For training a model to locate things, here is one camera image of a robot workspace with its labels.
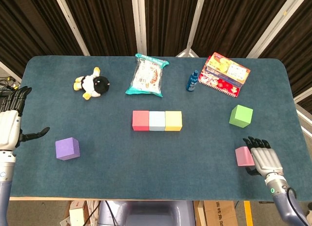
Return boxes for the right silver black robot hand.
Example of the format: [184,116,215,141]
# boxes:
[242,136,284,179]

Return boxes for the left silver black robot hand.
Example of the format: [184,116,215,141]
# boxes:
[0,86,51,150]

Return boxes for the pink foam cube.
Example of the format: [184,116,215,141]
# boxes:
[234,145,255,167]

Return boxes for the yellow foam cube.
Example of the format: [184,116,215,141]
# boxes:
[164,110,183,132]

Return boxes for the light blue foam cube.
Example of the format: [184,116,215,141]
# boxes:
[148,111,166,132]

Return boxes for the red foam cube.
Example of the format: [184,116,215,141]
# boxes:
[132,110,150,131]

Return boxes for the green foam cube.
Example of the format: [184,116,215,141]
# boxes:
[229,104,254,128]

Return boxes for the purple foam cube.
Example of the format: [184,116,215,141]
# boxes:
[55,137,80,161]

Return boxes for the red spiral notebook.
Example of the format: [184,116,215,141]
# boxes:
[197,72,242,99]

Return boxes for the black white penguin plush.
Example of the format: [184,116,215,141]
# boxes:
[73,66,110,101]

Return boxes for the yellow blue carton box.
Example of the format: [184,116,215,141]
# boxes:
[203,52,251,86]

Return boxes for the dark brown curtain panel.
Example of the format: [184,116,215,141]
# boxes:
[192,0,293,58]
[62,0,141,56]
[0,0,83,75]
[259,0,312,107]
[143,0,202,56]

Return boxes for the blue spray bottle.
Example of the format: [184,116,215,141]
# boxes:
[186,70,199,92]

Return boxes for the white brown cardboard box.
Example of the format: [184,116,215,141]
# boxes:
[59,200,90,226]

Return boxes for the teal carpet table mat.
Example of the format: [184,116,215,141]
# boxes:
[8,55,305,202]

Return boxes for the grey-blue robot torso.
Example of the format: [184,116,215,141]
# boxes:
[97,200,195,226]

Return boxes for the teal clear snack bag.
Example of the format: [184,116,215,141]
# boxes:
[125,53,170,98]

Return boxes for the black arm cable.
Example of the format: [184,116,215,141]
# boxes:
[286,186,309,226]

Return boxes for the white partition frame post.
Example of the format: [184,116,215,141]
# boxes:
[52,0,91,56]
[131,0,147,56]
[175,0,208,58]
[246,0,300,59]

